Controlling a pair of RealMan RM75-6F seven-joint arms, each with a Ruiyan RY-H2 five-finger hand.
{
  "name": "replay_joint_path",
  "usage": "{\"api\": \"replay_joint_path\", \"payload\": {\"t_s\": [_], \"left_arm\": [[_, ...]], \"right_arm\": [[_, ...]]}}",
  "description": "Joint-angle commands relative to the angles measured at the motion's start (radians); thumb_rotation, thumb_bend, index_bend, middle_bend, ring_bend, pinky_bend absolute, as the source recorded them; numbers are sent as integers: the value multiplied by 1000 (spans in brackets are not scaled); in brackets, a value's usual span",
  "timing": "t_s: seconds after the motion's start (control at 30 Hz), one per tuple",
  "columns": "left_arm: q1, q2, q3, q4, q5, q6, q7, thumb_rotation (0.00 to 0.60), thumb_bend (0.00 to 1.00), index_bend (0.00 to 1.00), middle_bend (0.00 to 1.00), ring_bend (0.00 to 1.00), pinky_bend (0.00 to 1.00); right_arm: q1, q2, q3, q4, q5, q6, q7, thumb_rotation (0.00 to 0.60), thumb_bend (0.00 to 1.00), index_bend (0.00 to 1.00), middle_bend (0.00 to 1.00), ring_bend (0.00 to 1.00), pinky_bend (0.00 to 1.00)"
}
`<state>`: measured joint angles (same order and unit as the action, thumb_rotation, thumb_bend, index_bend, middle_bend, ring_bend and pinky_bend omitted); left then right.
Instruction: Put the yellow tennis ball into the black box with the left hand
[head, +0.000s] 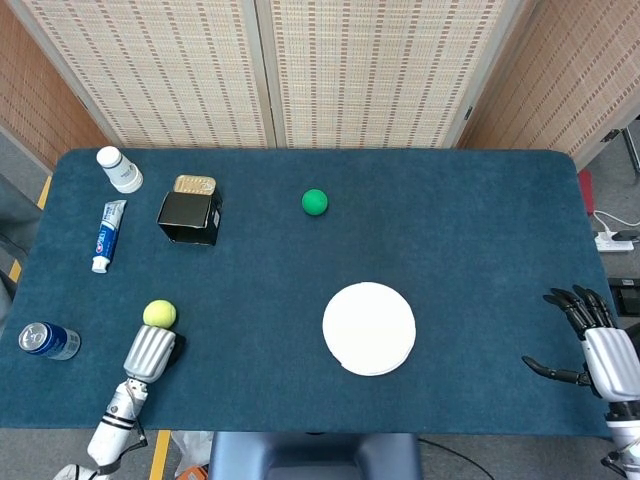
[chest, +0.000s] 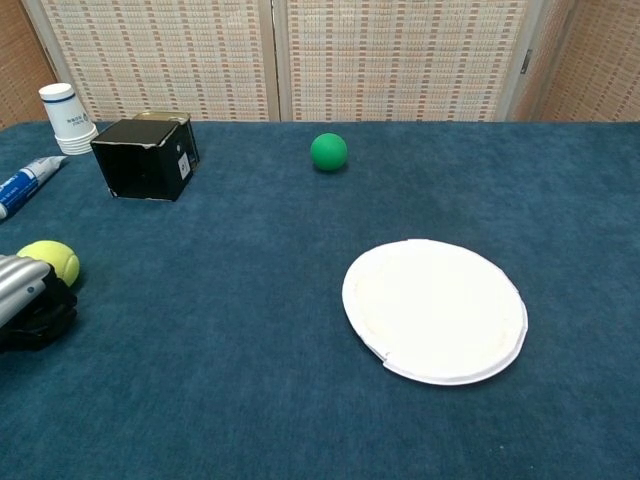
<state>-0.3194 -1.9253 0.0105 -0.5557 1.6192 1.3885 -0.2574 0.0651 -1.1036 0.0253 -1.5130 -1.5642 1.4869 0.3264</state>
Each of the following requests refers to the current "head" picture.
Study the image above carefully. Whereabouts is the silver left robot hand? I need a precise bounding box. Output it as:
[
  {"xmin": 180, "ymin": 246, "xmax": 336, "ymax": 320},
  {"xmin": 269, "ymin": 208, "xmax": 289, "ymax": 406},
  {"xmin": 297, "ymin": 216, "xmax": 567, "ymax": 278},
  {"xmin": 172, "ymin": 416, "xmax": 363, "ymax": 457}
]
[{"xmin": 122, "ymin": 323, "xmax": 187, "ymax": 385}]

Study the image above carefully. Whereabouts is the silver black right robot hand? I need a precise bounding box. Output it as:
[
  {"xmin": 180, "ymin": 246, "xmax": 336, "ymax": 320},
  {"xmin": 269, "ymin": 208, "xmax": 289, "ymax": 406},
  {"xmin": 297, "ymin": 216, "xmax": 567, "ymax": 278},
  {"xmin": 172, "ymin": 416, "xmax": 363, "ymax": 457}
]
[{"xmin": 521, "ymin": 284, "xmax": 640, "ymax": 401}]

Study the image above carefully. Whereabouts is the yellow tennis ball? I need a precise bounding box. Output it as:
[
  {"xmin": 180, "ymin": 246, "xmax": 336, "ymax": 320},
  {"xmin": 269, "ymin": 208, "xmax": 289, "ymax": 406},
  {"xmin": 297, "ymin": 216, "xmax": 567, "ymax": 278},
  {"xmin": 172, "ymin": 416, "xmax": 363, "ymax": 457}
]
[{"xmin": 142, "ymin": 299, "xmax": 177, "ymax": 330}]

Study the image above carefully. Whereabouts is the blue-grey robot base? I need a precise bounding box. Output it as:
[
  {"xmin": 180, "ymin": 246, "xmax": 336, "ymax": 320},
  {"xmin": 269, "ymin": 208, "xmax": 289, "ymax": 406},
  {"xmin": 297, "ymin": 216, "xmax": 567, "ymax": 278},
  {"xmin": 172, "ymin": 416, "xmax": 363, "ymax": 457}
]
[{"xmin": 207, "ymin": 432, "xmax": 424, "ymax": 480}]

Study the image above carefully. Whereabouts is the black box on floor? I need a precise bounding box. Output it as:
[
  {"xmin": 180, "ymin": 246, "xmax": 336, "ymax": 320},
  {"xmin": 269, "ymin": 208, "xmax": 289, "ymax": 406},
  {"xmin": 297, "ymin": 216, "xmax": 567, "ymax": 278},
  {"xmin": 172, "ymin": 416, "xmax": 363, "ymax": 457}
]
[{"xmin": 607, "ymin": 277, "xmax": 640, "ymax": 316}]

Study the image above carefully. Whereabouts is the green ball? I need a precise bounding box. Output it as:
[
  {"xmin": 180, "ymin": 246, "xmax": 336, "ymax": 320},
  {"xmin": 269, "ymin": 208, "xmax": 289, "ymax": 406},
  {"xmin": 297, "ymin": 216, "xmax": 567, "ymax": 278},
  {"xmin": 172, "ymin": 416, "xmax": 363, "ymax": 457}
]
[{"xmin": 301, "ymin": 188, "xmax": 330, "ymax": 217}]

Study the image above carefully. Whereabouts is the blue drink can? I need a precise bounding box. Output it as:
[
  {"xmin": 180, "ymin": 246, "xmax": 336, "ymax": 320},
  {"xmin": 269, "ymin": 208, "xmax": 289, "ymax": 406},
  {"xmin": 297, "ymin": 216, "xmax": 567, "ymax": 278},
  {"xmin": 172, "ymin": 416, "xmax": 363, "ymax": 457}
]
[{"xmin": 18, "ymin": 321, "xmax": 82, "ymax": 361}]

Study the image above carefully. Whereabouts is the white plastic bag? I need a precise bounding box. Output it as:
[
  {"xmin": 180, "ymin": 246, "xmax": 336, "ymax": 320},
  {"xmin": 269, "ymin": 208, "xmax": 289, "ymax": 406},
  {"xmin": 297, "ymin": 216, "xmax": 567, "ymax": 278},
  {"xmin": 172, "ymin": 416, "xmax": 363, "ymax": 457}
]
[{"xmin": 169, "ymin": 430, "xmax": 214, "ymax": 479}]

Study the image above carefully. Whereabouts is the white power strip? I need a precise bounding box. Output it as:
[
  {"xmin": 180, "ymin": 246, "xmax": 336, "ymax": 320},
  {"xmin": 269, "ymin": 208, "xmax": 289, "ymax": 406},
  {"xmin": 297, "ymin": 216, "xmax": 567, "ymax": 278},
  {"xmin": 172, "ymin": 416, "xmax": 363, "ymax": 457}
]
[{"xmin": 594, "ymin": 230, "xmax": 636, "ymax": 253}]

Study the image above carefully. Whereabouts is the blue white toothpaste tube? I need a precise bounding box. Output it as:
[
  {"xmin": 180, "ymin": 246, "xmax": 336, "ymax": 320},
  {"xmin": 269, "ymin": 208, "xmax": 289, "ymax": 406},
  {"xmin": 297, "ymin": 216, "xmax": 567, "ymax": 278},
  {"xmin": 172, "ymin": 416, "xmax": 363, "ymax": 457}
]
[{"xmin": 91, "ymin": 199, "xmax": 128, "ymax": 275}]

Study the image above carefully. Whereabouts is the blue tablecloth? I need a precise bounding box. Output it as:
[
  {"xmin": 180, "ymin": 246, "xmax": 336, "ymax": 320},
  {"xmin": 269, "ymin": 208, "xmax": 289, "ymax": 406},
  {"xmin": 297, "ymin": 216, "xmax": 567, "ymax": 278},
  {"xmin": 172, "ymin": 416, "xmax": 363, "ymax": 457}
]
[{"xmin": 0, "ymin": 147, "xmax": 617, "ymax": 441}]

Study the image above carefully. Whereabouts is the red object on floor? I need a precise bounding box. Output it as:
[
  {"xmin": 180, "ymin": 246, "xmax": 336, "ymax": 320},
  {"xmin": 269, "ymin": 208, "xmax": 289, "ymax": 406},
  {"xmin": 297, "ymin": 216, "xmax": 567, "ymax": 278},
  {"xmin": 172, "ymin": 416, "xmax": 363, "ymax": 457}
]
[{"xmin": 577, "ymin": 169, "xmax": 597, "ymax": 216}]

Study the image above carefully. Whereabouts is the gold tin can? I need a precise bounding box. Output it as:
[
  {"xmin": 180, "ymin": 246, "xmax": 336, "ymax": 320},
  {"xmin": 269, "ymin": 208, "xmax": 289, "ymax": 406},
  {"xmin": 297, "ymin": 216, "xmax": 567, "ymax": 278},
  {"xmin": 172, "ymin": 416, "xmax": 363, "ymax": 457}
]
[{"xmin": 172, "ymin": 174, "xmax": 218, "ymax": 197}]

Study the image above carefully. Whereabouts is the white bottle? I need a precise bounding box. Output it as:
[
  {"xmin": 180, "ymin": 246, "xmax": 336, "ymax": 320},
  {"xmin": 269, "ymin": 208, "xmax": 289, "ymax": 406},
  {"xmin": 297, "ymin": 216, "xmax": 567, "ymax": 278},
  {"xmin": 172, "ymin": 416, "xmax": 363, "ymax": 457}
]
[{"xmin": 95, "ymin": 145, "xmax": 145, "ymax": 195}]

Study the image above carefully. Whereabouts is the metal stand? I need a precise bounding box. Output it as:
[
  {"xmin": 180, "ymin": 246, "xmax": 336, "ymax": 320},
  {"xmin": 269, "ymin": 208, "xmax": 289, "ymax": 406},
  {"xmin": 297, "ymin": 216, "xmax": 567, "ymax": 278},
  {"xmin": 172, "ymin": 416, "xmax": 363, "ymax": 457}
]
[{"xmin": 599, "ymin": 114, "xmax": 640, "ymax": 176}]

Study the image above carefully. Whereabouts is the white paper plate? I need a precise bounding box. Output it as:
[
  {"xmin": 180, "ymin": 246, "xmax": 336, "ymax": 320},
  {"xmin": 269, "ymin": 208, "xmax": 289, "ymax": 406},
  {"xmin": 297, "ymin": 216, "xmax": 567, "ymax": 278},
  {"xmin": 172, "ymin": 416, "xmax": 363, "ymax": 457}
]
[{"xmin": 321, "ymin": 281, "xmax": 417, "ymax": 377}]

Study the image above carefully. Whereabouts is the woven folding screen panel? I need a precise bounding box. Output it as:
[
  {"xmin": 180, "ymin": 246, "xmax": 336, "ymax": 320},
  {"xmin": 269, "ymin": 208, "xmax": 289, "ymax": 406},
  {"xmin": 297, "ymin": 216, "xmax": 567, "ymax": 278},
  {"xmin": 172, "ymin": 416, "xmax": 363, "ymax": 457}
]
[
  {"xmin": 7, "ymin": 0, "xmax": 279, "ymax": 150},
  {"xmin": 0, "ymin": 0, "xmax": 114, "ymax": 171},
  {"xmin": 457, "ymin": 0, "xmax": 640, "ymax": 169},
  {"xmin": 254, "ymin": 0, "xmax": 511, "ymax": 150}
]

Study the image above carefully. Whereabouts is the white power cable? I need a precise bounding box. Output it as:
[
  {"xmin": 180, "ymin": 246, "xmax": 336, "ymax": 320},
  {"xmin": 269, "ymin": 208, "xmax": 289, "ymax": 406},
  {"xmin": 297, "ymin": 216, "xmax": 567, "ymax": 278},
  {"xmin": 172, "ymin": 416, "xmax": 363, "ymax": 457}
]
[{"xmin": 592, "ymin": 209, "xmax": 640, "ymax": 236}]

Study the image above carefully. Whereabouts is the black floor cable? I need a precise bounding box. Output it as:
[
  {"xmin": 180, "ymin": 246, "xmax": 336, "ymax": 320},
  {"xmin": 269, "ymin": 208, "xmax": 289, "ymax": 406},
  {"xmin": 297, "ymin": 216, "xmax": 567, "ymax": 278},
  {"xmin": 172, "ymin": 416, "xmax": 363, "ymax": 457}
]
[{"xmin": 417, "ymin": 438, "xmax": 501, "ymax": 480}]

